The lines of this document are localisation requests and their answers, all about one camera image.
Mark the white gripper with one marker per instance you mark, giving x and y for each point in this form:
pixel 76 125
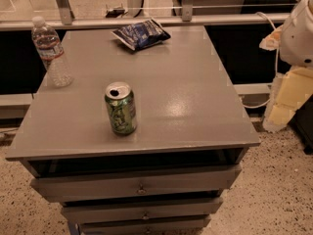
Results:
pixel 298 38

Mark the green soda can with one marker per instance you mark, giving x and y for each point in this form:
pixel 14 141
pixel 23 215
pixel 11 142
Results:
pixel 120 103

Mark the blue chip bag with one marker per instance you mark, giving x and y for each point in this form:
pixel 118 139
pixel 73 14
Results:
pixel 141 35

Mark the grey drawer cabinet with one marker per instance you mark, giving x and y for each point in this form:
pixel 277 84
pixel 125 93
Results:
pixel 187 110

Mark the bottom grey drawer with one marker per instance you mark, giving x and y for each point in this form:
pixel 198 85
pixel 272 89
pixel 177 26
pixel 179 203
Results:
pixel 146 227

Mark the grey drawer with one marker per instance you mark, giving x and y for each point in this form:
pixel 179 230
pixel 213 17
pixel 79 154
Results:
pixel 146 227
pixel 136 183
pixel 146 208

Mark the grey metal railing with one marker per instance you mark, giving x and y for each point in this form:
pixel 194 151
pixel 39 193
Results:
pixel 85 14

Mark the clear plastic water bottle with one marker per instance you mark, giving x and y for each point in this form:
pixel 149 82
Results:
pixel 50 49

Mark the middle grey drawer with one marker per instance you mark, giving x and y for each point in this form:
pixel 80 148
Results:
pixel 146 208

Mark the top grey drawer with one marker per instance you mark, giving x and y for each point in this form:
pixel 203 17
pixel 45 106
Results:
pixel 136 183

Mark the small dark object behind rail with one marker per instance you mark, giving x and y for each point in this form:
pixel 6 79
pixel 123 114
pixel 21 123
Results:
pixel 115 12

